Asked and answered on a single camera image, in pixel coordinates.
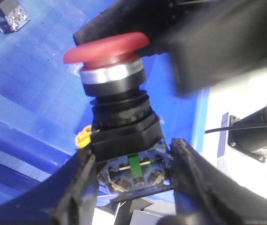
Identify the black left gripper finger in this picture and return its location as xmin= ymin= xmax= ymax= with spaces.
xmin=170 ymin=137 xmax=267 ymax=225
xmin=0 ymin=149 xmax=98 ymax=225

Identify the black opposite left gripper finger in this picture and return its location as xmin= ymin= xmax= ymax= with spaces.
xmin=74 ymin=0 xmax=267 ymax=93

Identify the red mushroom push button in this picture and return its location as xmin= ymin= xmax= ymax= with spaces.
xmin=63 ymin=32 xmax=172 ymax=201

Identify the black motor unit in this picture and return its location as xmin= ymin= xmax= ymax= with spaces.
xmin=228 ymin=105 xmax=267 ymax=163

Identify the blue plastic bin right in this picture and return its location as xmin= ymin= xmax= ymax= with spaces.
xmin=0 ymin=0 xmax=210 ymax=211

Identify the black cable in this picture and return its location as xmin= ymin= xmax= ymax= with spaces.
xmin=205 ymin=122 xmax=267 ymax=134

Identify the push button switch in bin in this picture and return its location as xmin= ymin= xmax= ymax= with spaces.
xmin=0 ymin=0 xmax=30 ymax=34

